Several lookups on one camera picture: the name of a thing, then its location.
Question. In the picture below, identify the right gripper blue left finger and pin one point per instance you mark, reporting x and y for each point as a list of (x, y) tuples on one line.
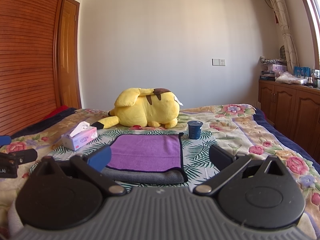
[(89, 167)]

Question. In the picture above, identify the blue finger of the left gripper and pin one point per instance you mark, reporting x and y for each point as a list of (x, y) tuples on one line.
[(26, 156), (5, 140)]

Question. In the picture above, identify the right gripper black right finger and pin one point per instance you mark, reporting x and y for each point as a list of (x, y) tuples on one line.
[(229, 166)]

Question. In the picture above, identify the purple towel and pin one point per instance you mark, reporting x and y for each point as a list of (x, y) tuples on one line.
[(146, 153)]

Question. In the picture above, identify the grey towel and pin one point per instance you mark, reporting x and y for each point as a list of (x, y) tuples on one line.
[(175, 176)]

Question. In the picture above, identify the pink tissue box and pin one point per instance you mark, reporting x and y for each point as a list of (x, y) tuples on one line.
[(81, 135)]

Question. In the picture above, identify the floral bed blanket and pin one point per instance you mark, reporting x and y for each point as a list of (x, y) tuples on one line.
[(235, 128)]

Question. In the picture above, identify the dark blue cup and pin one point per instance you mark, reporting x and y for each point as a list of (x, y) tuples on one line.
[(194, 129)]

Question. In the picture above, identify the red blanket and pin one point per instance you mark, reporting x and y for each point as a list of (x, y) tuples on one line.
[(56, 111)]

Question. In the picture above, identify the wooden cabinet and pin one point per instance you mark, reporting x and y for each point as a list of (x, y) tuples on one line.
[(294, 111)]

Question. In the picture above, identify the yellow Pikachu plush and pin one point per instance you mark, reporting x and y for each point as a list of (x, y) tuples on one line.
[(144, 107)]

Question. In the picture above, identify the wooden door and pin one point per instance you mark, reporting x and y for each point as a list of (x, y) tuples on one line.
[(67, 68)]

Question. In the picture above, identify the clutter on cabinet top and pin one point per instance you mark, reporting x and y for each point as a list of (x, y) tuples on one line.
[(276, 70)]

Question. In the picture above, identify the wooden louvered wardrobe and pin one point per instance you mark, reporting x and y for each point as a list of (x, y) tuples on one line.
[(29, 84)]

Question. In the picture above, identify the patterned curtain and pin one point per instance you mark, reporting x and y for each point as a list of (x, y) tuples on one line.
[(280, 8)]

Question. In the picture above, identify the wall socket panel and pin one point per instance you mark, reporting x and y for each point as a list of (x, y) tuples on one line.
[(218, 62)]

